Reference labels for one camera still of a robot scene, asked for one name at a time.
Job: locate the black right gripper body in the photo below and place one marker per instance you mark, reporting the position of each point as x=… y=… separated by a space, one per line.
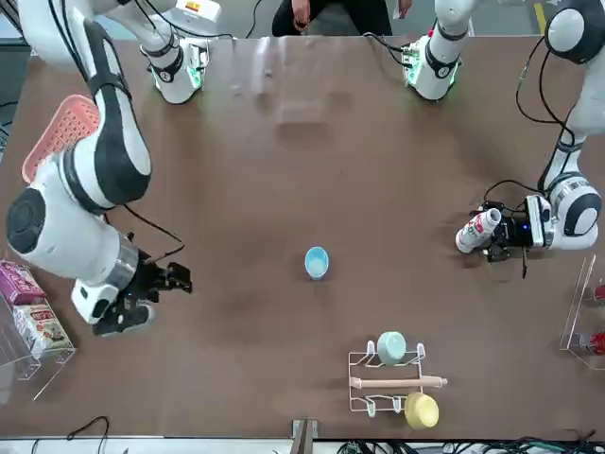
x=144 y=284

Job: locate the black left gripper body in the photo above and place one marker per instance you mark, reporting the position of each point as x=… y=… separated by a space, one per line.
x=513 y=229

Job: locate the white juice bottle red label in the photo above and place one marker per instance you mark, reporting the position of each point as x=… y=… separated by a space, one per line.
x=475 y=232

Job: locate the blue ceramic cup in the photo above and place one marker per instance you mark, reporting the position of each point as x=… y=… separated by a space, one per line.
x=316 y=262

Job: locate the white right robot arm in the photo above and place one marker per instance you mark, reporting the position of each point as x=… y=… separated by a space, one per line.
x=61 y=246

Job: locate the clear acrylic bottle shelf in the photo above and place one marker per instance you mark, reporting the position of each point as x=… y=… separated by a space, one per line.
x=574 y=307

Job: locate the red cola bottle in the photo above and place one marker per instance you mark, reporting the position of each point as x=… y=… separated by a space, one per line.
x=599 y=292
x=595 y=343

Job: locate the pale green cup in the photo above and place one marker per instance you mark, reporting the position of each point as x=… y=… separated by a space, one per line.
x=392 y=347

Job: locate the yellow cup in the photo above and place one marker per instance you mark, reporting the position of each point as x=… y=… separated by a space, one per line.
x=421 y=410

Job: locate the white snack packet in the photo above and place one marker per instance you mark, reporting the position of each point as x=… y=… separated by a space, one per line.
x=42 y=326

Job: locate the purple snack packet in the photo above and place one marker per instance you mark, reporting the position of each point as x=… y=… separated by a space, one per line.
x=19 y=284

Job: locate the clear acrylic snack shelf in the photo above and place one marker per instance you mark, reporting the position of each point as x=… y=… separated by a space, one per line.
x=47 y=364

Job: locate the pink plastic basket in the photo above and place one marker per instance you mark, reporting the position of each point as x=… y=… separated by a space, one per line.
x=66 y=123

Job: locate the person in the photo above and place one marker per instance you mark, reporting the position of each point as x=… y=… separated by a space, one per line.
x=340 y=16

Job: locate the white control box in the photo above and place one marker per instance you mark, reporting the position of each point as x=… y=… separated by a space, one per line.
x=198 y=9

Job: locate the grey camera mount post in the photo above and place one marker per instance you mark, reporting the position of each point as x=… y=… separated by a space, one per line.
x=305 y=435

